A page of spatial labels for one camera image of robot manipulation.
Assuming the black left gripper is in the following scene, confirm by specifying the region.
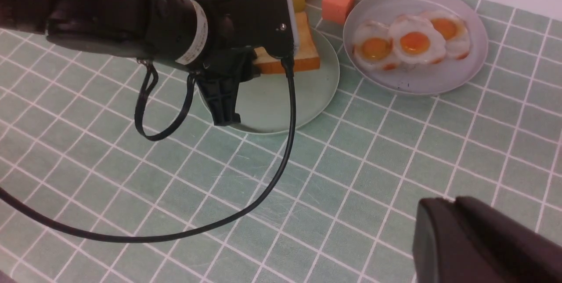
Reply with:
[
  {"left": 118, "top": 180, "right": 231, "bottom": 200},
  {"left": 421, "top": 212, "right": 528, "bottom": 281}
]
[{"left": 194, "top": 0, "right": 299, "bottom": 127}]

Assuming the grey egg plate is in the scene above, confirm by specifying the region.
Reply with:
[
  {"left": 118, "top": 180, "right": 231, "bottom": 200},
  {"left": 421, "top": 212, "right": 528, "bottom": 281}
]
[{"left": 343, "top": 0, "right": 489, "bottom": 95}]

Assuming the toast slice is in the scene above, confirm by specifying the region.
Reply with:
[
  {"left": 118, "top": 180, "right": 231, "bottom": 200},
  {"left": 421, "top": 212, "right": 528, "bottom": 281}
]
[{"left": 253, "top": 11, "right": 321, "bottom": 75}]

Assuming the salmon foam cube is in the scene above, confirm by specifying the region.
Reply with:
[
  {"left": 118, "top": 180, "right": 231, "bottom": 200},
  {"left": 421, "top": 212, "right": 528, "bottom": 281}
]
[{"left": 321, "top": 0, "right": 355, "bottom": 26}]

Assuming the fried egg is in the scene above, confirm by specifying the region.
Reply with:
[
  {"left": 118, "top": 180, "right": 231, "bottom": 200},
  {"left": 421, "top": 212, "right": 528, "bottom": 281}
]
[
  {"left": 388, "top": 15, "right": 447, "bottom": 65},
  {"left": 353, "top": 19, "right": 401, "bottom": 72},
  {"left": 419, "top": 10, "right": 471, "bottom": 60}
]

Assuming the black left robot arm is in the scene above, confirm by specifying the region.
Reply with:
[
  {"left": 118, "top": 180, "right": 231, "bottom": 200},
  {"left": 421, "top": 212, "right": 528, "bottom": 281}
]
[{"left": 1, "top": 0, "right": 299, "bottom": 126}]

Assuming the black camera cable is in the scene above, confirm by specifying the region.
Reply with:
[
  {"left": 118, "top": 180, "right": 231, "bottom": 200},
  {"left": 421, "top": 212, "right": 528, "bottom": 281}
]
[{"left": 0, "top": 57, "right": 297, "bottom": 243}]

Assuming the green centre plate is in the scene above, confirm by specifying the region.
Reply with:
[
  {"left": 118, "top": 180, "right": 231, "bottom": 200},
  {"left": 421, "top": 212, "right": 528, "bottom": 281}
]
[{"left": 231, "top": 27, "right": 340, "bottom": 135}]

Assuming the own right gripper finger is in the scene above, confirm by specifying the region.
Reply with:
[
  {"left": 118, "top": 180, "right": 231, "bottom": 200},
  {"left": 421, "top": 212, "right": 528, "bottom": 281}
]
[{"left": 413, "top": 196, "right": 562, "bottom": 283}]

